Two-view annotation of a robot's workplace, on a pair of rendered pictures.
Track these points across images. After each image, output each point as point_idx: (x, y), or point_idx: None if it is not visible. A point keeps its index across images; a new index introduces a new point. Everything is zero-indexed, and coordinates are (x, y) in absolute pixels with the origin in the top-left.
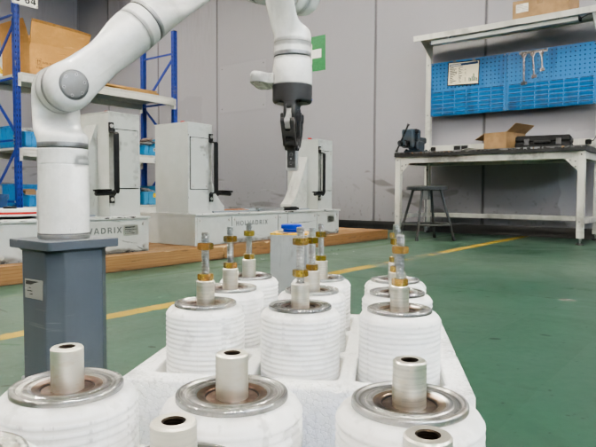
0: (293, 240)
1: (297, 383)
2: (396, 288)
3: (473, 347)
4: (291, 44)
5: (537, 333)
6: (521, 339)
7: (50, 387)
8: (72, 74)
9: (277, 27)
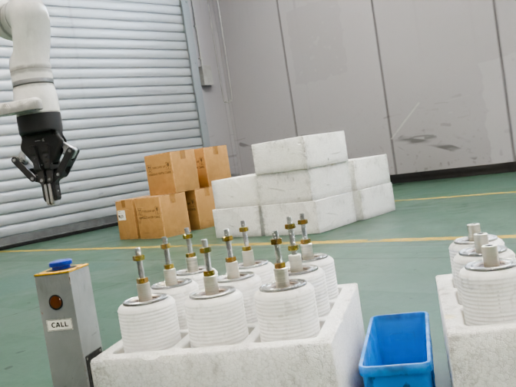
0: (289, 226)
1: (341, 306)
2: (311, 244)
3: (24, 375)
4: (50, 73)
5: (9, 354)
6: (21, 359)
7: (497, 264)
8: None
9: (34, 52)
